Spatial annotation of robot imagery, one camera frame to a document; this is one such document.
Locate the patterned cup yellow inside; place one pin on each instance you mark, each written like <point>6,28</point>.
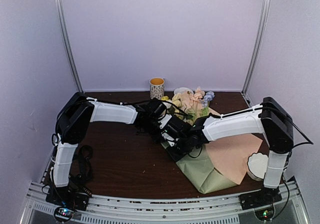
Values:
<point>157,88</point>

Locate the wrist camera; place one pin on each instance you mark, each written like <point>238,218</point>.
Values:
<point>175,130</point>
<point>162,123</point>

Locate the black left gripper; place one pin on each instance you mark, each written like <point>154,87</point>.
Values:
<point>156,138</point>

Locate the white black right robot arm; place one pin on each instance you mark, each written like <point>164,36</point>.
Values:
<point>267,121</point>

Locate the black printed ribbon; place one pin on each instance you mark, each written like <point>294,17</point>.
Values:
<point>85,175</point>

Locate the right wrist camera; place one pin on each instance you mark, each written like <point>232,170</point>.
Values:
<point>175,130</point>

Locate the cream fake flower bunch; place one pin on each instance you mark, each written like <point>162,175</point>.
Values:
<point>187,102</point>

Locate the aluminium front rail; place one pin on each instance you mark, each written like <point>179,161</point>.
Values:
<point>107,209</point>

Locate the green wrapping paper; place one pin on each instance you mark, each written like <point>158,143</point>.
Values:
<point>200,171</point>

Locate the peach wrapping paper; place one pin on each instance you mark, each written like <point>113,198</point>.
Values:
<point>230,155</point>

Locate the white scalloped bowl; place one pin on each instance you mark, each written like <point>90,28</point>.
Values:
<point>257,166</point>

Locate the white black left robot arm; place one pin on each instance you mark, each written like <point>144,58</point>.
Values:
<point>74,119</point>

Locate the aluminium frame post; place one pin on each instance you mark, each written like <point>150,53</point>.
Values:
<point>67,45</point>
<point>264,14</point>

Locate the pink fake flower stem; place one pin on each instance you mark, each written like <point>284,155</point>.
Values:
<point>196,97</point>

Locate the blue fake flower stem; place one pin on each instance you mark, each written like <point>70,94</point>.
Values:
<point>206,102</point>

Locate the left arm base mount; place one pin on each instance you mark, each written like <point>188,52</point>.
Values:
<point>68,201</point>

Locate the left aluminium frame post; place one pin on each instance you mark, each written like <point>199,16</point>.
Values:
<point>67,45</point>

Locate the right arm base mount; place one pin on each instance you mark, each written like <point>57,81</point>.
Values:
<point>262,202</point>

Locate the right aluminium frame post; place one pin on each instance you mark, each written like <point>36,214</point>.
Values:
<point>264,14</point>

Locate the white round bowl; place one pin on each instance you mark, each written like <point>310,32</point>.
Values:
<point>183,89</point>

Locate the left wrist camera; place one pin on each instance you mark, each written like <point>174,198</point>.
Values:
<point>162,123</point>

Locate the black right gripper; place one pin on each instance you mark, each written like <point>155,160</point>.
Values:
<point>175,157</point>

